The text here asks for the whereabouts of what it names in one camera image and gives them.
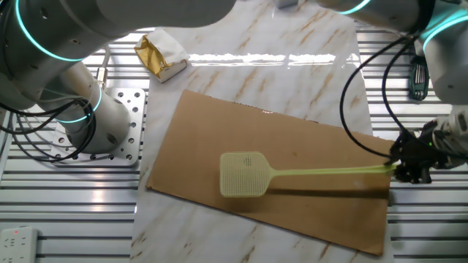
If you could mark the pale green plastic flyswatter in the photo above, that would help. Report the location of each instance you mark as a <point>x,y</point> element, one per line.
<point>245,175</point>

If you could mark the white power strip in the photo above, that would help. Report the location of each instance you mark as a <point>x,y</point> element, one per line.
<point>18,244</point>

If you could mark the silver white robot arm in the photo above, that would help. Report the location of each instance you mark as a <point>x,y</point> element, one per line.
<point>55,33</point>

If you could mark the brown cardboard sheet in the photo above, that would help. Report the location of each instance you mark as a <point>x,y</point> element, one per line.
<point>311,139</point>

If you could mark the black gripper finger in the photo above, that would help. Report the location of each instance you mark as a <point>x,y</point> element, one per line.
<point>413,176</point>
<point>398,153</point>

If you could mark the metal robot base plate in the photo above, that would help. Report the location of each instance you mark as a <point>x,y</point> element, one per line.
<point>135,109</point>

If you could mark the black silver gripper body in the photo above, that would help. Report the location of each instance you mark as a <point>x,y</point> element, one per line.
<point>424,149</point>

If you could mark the white marble pattern board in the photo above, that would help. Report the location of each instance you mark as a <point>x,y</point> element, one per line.
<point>219,80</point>

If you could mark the gold white tissue pack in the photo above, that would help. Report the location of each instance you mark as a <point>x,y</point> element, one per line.
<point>164,47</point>

